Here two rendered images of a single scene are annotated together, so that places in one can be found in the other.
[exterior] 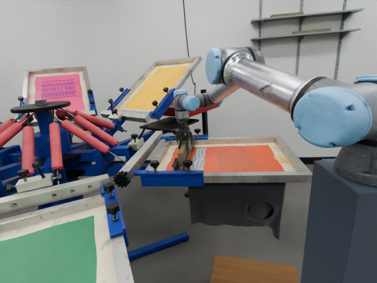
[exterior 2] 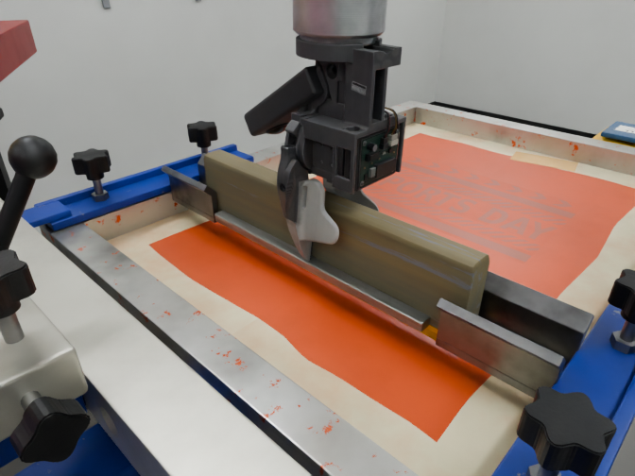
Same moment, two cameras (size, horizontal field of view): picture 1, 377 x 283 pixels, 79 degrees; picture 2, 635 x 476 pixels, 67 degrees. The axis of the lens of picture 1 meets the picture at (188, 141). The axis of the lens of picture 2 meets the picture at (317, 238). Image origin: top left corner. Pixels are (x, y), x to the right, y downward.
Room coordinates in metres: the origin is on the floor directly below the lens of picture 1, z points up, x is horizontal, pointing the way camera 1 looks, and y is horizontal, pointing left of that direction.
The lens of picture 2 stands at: (1.01, 0.38, 1.27)
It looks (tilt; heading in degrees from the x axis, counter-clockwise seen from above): 30 degrees down; 305
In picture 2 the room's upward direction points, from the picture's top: straight up
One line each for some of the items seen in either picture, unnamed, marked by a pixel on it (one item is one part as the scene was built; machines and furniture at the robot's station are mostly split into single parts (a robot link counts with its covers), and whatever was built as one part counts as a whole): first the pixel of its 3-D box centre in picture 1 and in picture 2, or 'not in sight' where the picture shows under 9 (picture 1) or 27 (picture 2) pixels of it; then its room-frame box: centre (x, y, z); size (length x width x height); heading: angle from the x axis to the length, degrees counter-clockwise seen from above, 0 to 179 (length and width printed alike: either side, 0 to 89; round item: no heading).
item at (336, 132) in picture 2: (183, 128); (343, 112); (1.24, 0.03, 1.15); 0.09 x 0.08 x 0.12; 172
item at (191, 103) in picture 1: (192, 102); not in sight; (1.16, -0.03, 1.30); 0.11 x 0.11 x 0.08; 23
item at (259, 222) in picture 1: (233, 203); not in sight; (1.04, -0.22, 0.77); 0.46 x 0.09 x 0.36; 82
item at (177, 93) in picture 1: (181, 100); not in sight; (1.24, 0.02, 1.31); 0.09 x 0.08 x 0.11; 23
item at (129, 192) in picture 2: (187, 141); (161, 197); (1.54, 0.01, 0.97); 0.30 x 0.05 x 0.07; 82
